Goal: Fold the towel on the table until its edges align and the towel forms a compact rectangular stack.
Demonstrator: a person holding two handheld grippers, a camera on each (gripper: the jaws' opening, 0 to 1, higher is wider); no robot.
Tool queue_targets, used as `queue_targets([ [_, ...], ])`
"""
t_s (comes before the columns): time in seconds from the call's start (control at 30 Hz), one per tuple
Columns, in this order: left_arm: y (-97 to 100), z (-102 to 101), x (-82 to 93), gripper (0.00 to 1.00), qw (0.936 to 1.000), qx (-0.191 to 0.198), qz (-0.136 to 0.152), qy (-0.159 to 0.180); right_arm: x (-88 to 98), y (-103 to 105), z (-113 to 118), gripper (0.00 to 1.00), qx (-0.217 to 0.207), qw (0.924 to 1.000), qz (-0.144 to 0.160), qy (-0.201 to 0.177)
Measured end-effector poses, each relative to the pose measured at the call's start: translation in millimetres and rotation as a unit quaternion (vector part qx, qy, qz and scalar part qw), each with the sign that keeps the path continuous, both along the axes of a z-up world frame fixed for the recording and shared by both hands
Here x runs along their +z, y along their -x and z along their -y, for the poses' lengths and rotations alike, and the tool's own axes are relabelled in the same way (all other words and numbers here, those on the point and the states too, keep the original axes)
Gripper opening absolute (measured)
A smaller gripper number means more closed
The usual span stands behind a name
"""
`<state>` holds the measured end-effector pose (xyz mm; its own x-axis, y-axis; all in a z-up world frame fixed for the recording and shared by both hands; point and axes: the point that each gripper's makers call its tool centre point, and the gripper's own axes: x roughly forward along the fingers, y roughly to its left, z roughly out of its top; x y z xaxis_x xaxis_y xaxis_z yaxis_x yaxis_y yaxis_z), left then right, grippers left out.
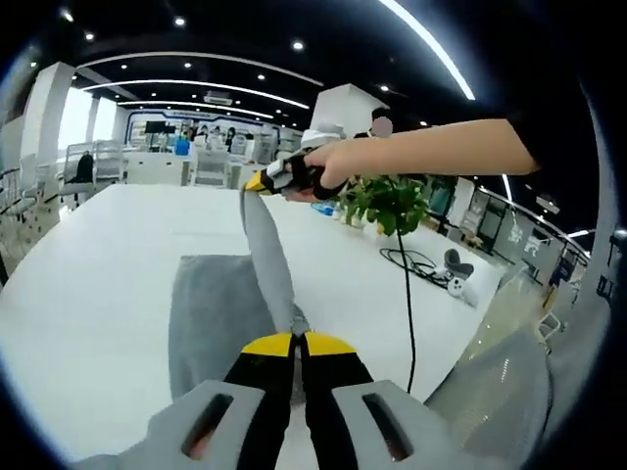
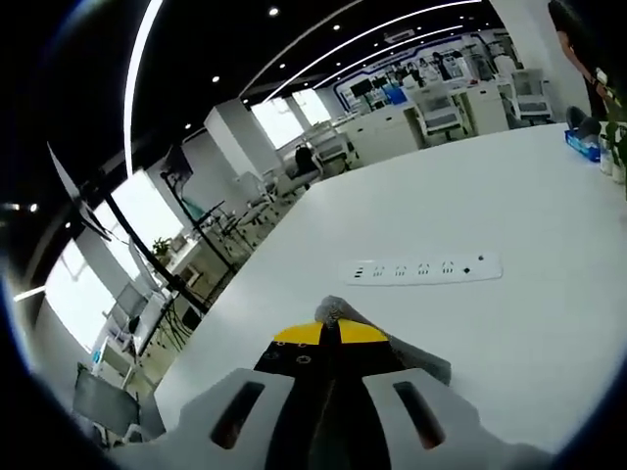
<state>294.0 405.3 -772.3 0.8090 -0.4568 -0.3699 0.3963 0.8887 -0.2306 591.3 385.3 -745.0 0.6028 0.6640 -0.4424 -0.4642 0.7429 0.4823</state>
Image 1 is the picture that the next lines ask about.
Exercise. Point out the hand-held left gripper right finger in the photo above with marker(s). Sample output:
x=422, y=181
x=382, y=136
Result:
x=333, y=377

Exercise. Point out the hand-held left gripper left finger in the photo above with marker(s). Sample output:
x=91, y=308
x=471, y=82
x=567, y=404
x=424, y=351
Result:
x=255, y=372

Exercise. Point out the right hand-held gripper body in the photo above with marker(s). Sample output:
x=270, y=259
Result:
x=323, y=136

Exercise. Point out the grey towel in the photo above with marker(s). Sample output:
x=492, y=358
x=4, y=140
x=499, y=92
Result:
x=215, y=303

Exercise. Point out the person's right hand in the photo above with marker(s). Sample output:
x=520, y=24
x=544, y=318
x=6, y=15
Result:
x=328, y=166

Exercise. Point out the white mesh-back chair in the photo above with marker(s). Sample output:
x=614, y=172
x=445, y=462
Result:
x=211, y=169

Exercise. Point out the blue packet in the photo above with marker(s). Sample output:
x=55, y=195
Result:
x=325, y=209

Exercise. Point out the ceiling air conditioner unit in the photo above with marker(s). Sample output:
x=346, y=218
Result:
x=219, y=97

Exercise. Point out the potted green plant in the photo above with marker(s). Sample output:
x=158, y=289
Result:
x=392, y=201

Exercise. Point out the blue box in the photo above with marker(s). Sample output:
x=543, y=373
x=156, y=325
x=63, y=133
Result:
x=183, y=146

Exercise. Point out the black monitor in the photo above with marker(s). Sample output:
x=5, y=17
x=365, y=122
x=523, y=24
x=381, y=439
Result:
x=154, y=126

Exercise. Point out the white controller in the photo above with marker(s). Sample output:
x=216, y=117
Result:
x=464, y=291

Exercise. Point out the grey mesh chair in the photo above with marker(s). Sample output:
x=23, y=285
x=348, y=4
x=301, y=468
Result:
x=495, y=391

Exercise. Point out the white metal rack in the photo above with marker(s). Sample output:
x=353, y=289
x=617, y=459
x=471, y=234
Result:
x=108, y=159

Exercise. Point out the white table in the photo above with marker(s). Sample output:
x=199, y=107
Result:
x=98, y=274

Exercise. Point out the black jacket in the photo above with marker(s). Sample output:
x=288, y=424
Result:
x=85, y=169

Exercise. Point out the white office chair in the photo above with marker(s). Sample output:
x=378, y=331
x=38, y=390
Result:
x=73, y=188

